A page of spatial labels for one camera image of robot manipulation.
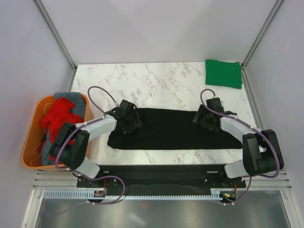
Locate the black t shirt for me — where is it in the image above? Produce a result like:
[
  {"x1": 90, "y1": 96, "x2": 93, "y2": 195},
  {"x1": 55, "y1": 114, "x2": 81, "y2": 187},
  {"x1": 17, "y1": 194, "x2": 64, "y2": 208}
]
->
[{"x1": 107, "y1": 108, "x2": 242, "y2": 150}]

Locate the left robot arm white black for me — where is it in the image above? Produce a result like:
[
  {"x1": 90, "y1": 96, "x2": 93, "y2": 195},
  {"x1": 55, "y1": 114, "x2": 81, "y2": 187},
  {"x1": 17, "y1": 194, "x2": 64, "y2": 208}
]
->
[{"x1": 49, "y1": 100, "x2": 142, "y2": 187}]

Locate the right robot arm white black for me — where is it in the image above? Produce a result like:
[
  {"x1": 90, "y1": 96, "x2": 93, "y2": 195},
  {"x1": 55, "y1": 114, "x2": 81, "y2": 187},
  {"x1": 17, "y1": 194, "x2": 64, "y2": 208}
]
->
[{"x1": 193, "y1": 97, "x2": 284, "y2": 187}]

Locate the folded green t shirt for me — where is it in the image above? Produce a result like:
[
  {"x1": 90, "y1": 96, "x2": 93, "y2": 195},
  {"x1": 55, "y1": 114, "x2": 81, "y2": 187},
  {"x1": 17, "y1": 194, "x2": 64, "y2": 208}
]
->
[{"x1": 205, "y1": 59, "x2": 242, "y2": 89}]

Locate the grey t shirt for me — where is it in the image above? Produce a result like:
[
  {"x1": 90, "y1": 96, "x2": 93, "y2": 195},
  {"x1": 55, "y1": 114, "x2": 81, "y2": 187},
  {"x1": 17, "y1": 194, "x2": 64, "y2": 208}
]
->
[{"x1": 39, "y1": 91, "x2": 87, "y2": 166}]

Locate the red t shirt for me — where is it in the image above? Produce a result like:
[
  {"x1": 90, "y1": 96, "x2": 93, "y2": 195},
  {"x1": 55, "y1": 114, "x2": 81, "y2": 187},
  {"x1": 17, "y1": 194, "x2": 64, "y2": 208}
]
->
[{"x1": 37, "y1": 97, "x2": 84, "y2": 164}]

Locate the orange plastic basket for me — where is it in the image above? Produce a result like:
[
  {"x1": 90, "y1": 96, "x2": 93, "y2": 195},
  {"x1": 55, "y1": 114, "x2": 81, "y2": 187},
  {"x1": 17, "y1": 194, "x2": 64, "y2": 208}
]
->
[{"x1": 22, "y1": 94, "x2": 93, "y2": 170}]

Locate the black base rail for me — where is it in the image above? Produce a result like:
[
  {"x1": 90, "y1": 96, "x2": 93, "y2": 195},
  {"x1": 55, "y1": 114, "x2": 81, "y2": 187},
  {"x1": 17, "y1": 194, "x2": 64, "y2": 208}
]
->
[{"x1": 77, "y1": 164, "x2": 246, "y2": 196}]

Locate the white slotted cable duct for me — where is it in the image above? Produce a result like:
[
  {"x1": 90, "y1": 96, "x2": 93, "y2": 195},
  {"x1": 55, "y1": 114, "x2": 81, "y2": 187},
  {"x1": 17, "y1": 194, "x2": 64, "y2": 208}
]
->
[{"x1": 43, "y1": 190, "x2": 224, "y2": 200}]

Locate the left aluminium frame post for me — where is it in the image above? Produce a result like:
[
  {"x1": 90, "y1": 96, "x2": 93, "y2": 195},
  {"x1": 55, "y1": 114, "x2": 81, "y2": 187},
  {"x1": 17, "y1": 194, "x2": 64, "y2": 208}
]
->
[{"x1": 33, "y1": 0, "x2": 78, "y2": 72}]

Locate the aluminium frame post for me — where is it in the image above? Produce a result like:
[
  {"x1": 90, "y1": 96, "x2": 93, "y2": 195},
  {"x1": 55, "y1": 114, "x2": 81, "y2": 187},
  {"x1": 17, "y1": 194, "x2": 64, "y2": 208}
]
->
[
  {"x1": 241, "y1": 0, "x2": 285, "y2": 69},
  {"x1": 33, "y1": 0, "x2": 78, "y2": 72}
]

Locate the right aluminium frame post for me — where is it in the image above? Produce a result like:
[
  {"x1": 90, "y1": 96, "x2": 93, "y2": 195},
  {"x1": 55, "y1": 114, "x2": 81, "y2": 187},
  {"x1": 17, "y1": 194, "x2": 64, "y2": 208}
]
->
[{"x1": 241, "y1": 0, "x2": 285, "y2": 69}]

